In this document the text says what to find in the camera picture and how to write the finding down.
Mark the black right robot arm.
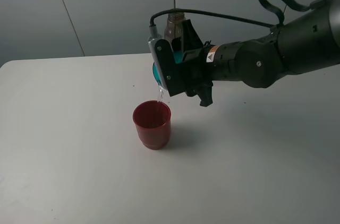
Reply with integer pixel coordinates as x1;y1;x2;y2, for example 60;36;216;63
169;0;339;107

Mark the wrist camera with black bracket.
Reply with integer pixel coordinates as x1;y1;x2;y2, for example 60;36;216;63
148;25;185;97

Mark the brown transparent plastic bottle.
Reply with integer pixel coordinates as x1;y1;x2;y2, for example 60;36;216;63
164;12;186;44

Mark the red plastic cup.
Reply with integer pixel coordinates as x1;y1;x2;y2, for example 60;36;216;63
132;100;171;150

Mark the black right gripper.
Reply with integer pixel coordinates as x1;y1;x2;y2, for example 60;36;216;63
171;20;213;107

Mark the black camera cable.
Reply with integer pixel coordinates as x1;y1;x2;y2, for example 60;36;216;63
149;8;278;30

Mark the teal transparent plastic cup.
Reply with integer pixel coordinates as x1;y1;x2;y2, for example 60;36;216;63
152;50;183;87

